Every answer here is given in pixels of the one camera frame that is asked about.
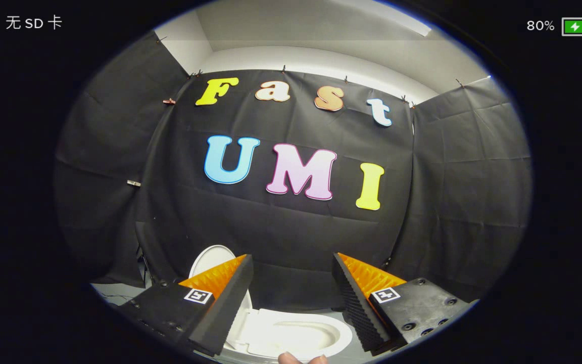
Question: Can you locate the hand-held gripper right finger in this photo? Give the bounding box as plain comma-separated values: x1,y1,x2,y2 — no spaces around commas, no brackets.
331,252,471,354

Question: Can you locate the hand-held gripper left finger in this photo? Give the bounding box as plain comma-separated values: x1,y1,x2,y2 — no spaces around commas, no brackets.
119,254,254,357

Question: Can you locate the black backdrop cloth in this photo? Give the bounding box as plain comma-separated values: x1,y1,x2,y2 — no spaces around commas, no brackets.
54,30,532,311

